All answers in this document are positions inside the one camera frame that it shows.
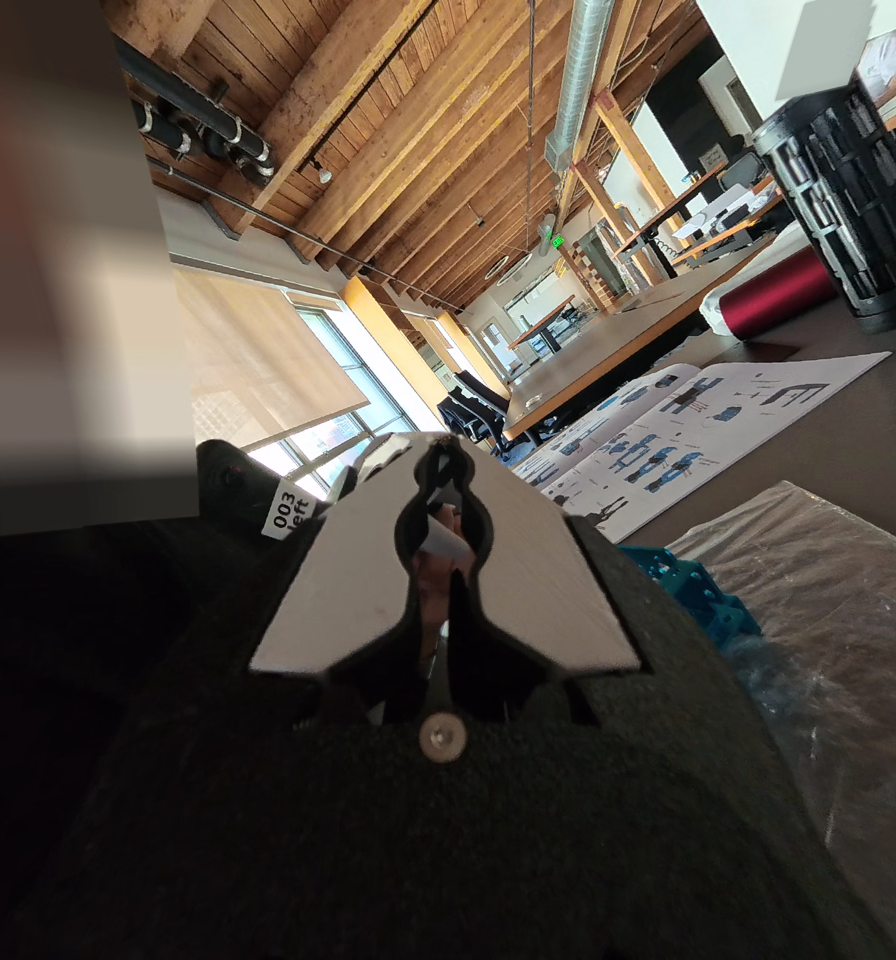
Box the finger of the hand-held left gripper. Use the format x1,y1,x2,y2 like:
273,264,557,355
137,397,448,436
333,433,420,502

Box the open instruction manual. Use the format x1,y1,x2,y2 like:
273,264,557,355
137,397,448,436
511,351,893,545

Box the beige roller blind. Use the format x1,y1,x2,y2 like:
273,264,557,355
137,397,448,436
172,266,371,445

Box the silver ventilation duct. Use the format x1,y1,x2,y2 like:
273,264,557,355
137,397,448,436
545,0,617,170

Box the black ceiling pipes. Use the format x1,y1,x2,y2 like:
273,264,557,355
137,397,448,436
114,33,276,189

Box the black slotted cylinder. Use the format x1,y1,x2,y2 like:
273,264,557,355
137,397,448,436
751,71,896,336

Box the blue metal bracket assembly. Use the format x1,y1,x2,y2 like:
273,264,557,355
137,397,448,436
616,543,762,650

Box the clear plastic bag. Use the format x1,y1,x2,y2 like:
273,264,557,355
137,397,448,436
665,480,896,946

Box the desk with wooden edge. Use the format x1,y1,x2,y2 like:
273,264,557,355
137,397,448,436
504,225,801,444

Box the window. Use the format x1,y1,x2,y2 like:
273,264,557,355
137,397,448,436
241,303,437,502

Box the black office chair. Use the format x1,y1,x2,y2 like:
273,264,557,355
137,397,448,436
436,367,512,451

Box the person's left hand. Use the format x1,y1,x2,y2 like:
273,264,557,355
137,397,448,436
415,553,455,663

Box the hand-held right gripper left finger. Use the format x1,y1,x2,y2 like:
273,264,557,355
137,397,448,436
249,437,428,676

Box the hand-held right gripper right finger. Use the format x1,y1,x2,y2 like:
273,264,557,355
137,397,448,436
448,442,644,680

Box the dark red cylinder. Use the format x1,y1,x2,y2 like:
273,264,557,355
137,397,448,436
718,243,842,340

